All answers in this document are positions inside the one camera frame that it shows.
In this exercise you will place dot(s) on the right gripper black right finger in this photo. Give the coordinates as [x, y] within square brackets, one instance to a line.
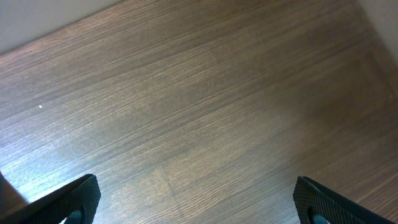
[316, 203]

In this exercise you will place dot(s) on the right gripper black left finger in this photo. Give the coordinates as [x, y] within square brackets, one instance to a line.
[75, 202]

